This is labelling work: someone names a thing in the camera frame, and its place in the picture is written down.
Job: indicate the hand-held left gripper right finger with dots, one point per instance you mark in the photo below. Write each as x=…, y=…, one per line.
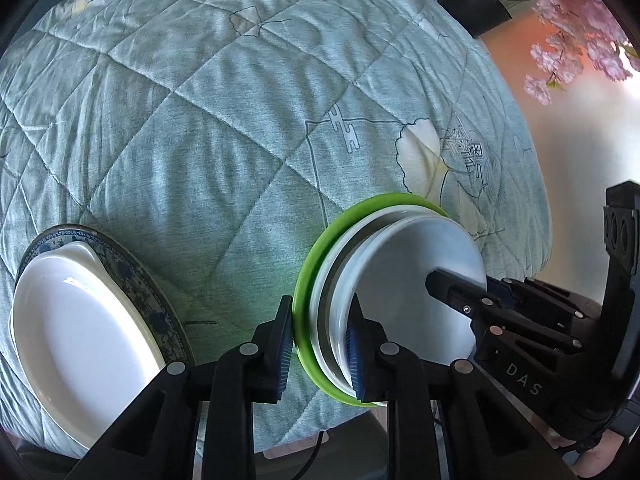
x=357, y=355

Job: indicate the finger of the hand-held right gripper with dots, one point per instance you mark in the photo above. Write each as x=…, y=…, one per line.
x=452, y=290
x=500, y=294

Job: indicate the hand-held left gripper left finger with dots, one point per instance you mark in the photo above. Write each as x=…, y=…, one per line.
x=283, y=355

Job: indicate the green bowl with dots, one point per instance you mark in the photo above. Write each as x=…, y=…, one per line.
x=301, y=320

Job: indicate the white bowl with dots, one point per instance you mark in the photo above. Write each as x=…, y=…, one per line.
x=320, y=310
x=410, y=300

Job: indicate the blue patterned plate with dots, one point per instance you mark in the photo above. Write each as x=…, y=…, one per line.
x=150, y=305

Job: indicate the person's right hand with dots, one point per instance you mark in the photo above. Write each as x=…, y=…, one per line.
x=607, y=460

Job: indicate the light blue quilted blanket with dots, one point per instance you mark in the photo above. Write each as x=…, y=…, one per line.
x=200, y=135

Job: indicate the pink blossom plant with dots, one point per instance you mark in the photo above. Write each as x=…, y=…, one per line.
x=575, y=20

